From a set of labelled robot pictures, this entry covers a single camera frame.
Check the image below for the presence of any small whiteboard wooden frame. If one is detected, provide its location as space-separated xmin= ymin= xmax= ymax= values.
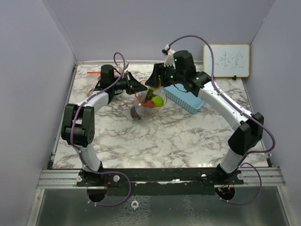
xmin=203 ymin=44 xmax=250 ymax=78

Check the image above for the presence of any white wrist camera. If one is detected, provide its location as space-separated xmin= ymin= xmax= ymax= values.
xmin=116 ymin=61 xmax=129 ymax=73
xmin=162 ymin=44 xmax=175 ymax=67

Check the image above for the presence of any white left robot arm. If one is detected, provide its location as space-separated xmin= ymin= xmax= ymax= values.
xmin=61 ymin=65 xmax=148 ymax=186

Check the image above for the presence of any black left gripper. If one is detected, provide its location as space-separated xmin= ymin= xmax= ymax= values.
xmin=111 ymin=71 xmax=147 ymax=95

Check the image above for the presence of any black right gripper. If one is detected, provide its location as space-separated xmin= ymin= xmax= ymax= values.
xmin=147 ymin=62 xmax=186 ymax=87

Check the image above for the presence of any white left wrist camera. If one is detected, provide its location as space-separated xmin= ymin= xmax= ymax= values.
xmin=116 ymin=61 xmax=129 ymax=73

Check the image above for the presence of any clear zip bag orange zipper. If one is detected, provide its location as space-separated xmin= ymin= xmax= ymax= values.
xmin=87 ymin=71 xmax=101 ymax=97

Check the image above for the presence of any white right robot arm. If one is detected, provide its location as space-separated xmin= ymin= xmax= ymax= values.
xmin=145 ymin=48 xmax=264 ymax=184

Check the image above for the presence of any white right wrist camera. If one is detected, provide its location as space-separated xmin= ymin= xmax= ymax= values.
xmin=162 ymin=44 xmax=175 ymax=67

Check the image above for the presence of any aluminium extrusion frame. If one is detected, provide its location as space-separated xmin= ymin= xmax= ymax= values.
xmin=37 ymin=167 xmax=286 ymax=189

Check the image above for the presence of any green wrinkled ball fruit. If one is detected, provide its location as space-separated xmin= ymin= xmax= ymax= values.
xmin=151 ymin=95 xmax=164 ymax=106

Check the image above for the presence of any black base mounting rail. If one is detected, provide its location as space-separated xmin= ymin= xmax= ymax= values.
xmin=76 ymin=168 xmax=243 ymax=197

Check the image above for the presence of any light blue perforated plastic basket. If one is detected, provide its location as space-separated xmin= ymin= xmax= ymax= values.
xmin=165 ymin=84 xmax=205 ymax=114

